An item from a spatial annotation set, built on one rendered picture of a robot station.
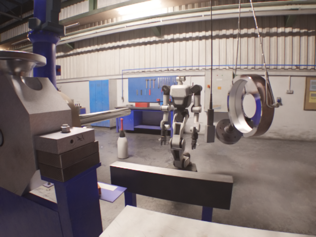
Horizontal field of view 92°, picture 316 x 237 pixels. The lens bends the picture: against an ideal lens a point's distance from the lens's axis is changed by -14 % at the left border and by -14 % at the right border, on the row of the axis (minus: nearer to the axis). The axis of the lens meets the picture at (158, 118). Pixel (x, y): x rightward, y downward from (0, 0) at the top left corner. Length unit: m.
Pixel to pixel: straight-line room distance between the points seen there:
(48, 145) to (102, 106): 5.92
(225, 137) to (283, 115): 4.66
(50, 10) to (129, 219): 2.73
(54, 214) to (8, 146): 0.32
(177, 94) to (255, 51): 3.94
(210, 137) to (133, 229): 0.91
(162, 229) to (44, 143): 0.45
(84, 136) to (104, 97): 5.77
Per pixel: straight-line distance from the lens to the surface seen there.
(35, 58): 0.84
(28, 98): 0.74
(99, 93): 6.57
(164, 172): 0.89
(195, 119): 2.31
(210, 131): 1.29
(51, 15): 2.89
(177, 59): 5.92
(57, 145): 0.60
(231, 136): 1.33
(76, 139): 0.66
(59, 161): 0.62
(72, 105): 0.93
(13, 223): 1.15
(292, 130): 6.03
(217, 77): 5.31
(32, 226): 0.99
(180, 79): 2.38
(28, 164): 0.75
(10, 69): 0.88
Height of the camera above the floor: 1.24
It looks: 8 degrees down
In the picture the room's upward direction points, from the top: straight up
